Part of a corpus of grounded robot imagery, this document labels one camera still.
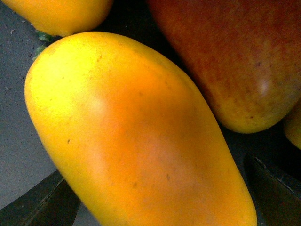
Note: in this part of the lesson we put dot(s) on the red mango centre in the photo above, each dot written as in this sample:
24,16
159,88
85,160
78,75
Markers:
244,55

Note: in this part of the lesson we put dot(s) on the pale yellow mango front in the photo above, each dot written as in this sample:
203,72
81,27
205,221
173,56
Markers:
292,125

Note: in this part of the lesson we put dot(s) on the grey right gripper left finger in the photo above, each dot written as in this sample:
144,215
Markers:
49,203

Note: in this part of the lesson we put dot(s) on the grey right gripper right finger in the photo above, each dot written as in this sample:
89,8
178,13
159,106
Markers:
277,193

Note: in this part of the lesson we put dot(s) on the yellow orange mango left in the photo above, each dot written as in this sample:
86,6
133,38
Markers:
62,17

